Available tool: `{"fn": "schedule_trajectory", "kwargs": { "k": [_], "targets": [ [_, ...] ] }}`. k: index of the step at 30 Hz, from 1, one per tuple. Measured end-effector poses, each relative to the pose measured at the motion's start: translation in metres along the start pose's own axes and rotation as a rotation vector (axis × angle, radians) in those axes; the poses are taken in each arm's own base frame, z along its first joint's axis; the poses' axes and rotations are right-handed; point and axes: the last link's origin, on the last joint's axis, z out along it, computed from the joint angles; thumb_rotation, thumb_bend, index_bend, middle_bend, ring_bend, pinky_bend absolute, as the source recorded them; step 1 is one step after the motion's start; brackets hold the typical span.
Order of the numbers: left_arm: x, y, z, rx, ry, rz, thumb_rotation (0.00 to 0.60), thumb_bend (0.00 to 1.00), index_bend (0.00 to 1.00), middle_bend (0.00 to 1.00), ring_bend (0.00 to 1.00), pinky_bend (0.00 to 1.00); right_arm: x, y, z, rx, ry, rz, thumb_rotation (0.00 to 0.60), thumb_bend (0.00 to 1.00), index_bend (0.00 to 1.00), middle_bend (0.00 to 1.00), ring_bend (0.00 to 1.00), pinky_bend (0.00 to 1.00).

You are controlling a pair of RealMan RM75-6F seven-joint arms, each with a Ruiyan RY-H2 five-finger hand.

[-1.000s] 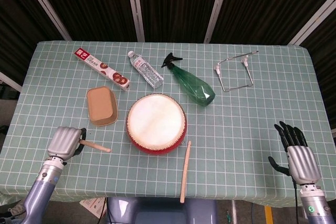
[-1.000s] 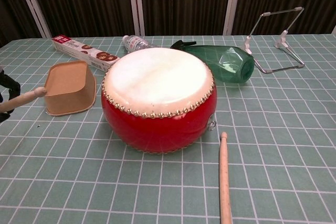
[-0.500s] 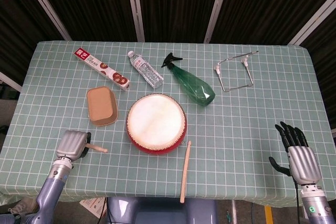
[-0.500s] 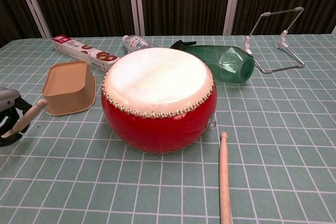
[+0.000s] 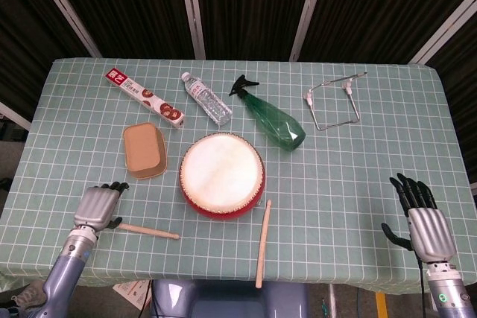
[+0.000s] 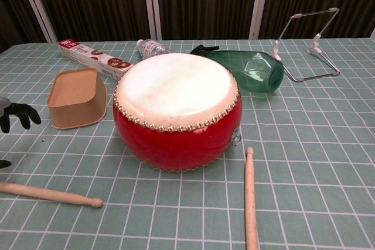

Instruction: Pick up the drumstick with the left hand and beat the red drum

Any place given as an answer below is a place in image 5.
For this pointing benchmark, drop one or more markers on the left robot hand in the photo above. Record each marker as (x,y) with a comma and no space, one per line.
(95,208)

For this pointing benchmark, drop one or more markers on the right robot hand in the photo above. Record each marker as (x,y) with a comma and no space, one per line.
(428,230)

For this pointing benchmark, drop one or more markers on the wooden drumstick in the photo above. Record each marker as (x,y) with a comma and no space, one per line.
(264,243)
(149,231)

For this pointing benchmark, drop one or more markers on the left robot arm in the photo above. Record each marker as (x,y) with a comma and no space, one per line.
(65,273)

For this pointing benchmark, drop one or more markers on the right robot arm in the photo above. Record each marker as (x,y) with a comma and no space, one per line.
(449,292)

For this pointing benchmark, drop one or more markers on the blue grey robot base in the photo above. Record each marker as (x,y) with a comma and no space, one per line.
(223,303)

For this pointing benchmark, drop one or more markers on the red drum white skin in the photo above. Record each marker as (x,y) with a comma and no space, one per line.
(221,173)

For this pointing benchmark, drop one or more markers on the brown paper tray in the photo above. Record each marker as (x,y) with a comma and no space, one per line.
(143,150)

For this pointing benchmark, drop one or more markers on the white printed leaflet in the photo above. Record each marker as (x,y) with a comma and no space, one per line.
(132,290)

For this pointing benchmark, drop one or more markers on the green checked tablecloth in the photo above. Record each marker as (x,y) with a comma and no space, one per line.
(335,184)

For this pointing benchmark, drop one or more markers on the white shoe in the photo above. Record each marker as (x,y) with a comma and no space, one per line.
(30,295)

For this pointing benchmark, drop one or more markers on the red white cling film box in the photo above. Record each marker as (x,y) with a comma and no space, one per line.
(145,98)

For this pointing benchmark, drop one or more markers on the clear plastic water bottle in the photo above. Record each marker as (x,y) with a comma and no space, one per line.
(206,98)

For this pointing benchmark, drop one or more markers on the green spray bottle black trigger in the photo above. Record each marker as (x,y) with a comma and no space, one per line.
(275,120)

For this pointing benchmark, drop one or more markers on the white partition post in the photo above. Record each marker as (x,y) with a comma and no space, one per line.
(307,12)
(63,5)
(192,9)
(13,115)
(443,27)

